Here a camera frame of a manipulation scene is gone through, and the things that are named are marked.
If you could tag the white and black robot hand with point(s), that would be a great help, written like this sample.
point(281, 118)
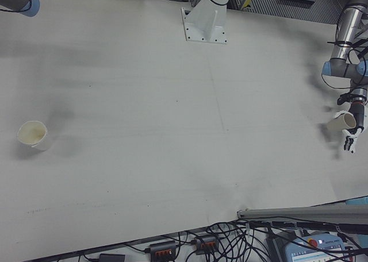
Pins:
point(359, 115)

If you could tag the small thick-walled white cup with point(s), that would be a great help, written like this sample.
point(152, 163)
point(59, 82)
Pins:
point(337, 125)

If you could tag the large white paper cup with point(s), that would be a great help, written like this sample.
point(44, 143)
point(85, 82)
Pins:
point(33, 135)

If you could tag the aluminium extrusion beam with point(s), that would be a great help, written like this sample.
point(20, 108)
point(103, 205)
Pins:
point(302, 213)

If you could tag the light blue teach pendant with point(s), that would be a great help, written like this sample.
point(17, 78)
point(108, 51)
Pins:
point(316, 250)

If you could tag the dark grey pendant holder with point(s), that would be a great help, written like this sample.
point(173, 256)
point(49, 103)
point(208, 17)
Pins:
point(276, 247)

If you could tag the black USB hub orange ports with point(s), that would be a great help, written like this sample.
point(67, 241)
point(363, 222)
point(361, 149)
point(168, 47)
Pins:
point(205, 243)
point(162, 249)

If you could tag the dark grey power adapter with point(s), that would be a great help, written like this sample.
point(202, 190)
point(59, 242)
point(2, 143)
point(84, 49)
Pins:
point(112, 257)

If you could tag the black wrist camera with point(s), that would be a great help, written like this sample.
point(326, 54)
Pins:
point(343, 98)

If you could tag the white pedestal mount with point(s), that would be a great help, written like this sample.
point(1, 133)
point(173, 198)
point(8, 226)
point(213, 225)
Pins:
point(205, 23)

